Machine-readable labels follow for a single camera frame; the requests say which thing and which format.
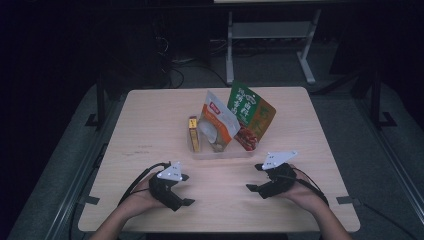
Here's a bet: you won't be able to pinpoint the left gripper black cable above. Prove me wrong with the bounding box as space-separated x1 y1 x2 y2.
118 162 172 206

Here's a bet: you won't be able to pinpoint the clear plastic container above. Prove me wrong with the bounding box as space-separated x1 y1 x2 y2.
188 114 258 160

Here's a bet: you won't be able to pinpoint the grey tape strip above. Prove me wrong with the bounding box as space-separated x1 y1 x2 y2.
335 195 362 206
78 195 101 206

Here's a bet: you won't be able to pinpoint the black floor cables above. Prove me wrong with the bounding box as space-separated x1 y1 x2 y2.
156 34 232 89

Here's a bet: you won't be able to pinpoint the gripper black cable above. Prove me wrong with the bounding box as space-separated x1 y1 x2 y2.
118 162 172 206
289 168 330 208

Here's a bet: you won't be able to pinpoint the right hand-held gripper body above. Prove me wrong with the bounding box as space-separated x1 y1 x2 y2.
258 150 299 200

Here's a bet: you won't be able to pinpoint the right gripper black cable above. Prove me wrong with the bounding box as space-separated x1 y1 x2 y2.
289 168 330 208

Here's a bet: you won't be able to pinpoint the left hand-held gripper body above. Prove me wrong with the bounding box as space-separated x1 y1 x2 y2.
148 161 188 212

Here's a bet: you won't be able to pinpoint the grey metal stand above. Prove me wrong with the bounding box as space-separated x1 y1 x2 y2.
225 8 323 86

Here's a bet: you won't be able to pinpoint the small yellow box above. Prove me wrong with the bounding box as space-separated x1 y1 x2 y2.
188 115 201 153

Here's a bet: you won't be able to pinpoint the orange and white food packet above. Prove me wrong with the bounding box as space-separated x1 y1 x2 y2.
198 89 242 154

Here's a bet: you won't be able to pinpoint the person's left hand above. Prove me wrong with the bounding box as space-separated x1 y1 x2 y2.
120 173 168 218

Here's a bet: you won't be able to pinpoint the black metal stand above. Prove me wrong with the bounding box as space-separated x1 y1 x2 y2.
369 69 398 130
84 76 108 129

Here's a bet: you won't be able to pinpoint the green and red food packet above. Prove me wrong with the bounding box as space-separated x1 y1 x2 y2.
227 79 278 152

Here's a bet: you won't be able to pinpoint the person's right hand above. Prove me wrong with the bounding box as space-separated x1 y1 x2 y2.
279 164 327 215

